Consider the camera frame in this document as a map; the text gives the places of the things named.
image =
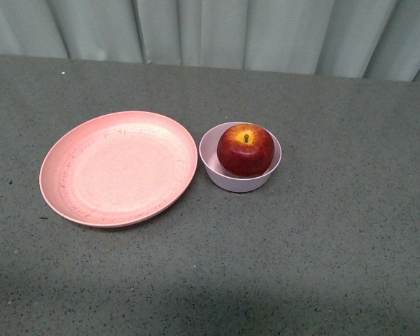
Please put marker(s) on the red apple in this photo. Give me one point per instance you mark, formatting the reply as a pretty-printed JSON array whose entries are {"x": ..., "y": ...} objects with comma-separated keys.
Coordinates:
[{"x": 245, "y": 150}]

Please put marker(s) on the pink plate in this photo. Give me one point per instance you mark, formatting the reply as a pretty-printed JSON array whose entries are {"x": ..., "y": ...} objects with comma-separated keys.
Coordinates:
[{"x": 118, "y": 169}]

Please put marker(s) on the white curtain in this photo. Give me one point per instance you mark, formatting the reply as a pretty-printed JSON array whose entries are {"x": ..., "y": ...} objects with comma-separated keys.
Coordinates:
[{"x": 358, "y": 39}]

